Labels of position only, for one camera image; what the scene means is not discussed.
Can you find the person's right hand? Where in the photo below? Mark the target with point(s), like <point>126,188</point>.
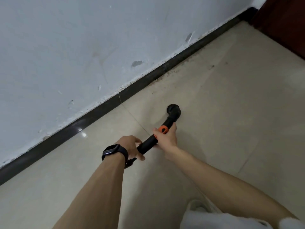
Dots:
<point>168,140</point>

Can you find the person's left hand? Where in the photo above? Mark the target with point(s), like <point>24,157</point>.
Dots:
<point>132,145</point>

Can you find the person's left forearm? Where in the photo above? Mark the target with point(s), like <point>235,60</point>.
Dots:
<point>95,195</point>

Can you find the person's right forearm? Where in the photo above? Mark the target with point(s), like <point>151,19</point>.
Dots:
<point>226,183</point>

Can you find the black smartwatch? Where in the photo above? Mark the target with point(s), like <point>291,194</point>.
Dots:
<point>114,150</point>

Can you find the black baseboard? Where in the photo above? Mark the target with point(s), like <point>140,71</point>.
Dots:
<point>95,114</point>

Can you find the white shoe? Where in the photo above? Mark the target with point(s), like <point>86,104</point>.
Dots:
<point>196,205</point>

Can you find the light grey trousers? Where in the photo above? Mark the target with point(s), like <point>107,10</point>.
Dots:
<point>226,221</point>

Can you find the dark red wooden furniture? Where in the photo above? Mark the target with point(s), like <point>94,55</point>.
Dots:
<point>283,21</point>

